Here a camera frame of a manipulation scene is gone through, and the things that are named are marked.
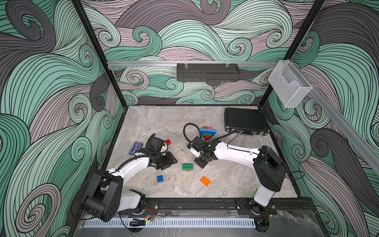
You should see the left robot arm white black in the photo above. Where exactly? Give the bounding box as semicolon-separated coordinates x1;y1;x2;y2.
80;151;178;222

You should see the black frame post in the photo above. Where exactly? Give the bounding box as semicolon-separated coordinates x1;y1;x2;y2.
72;0;128;110
258;0;325;110

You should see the black frame post left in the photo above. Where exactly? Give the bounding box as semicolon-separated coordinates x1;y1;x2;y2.
72;0;128;110

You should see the black case on table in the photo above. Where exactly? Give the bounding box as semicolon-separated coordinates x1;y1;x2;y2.
224;108;269;135

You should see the green long lego brick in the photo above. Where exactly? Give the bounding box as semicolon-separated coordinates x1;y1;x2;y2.
201;133;214;138

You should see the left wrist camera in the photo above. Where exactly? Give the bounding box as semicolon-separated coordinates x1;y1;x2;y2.
146;134;168;154

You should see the clear plastic wall bin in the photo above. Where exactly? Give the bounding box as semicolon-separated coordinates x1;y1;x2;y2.
268;60;313;108

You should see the black frame post right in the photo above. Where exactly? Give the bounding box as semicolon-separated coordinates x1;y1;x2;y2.
258;0;325;110

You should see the black perforated wall tray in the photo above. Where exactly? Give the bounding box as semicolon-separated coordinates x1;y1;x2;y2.
176;64;241;83

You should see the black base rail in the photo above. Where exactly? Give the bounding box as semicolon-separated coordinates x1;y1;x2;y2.
145;197;315;216

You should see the blue small lego brick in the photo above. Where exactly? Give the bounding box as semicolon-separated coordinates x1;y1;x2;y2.
157;175;164;183

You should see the aluminium rail back wall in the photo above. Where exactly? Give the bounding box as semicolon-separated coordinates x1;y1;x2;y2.
107;60;278;68

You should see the blue card tag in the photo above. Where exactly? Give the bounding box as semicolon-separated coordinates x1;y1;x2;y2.
129;141;143;155

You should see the orange lego brick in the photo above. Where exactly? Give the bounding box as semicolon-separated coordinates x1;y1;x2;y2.
200;176;211;187

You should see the white slotted cable duct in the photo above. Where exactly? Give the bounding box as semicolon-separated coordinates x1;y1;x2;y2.
84;217;256;229

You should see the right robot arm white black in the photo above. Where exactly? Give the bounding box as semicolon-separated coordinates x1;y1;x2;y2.
187;140;288;216

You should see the aluminium rail wall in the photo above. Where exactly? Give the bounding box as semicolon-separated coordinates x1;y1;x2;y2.
107;60;278;68
298;63;379;171

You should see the aluminium rail right wall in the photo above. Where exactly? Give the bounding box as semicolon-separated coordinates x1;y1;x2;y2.
298;63;379;171

